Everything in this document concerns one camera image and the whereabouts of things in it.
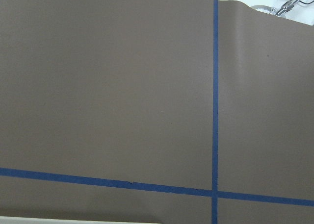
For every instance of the metal reacher grabber tool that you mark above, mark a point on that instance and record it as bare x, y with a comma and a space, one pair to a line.
284, 6

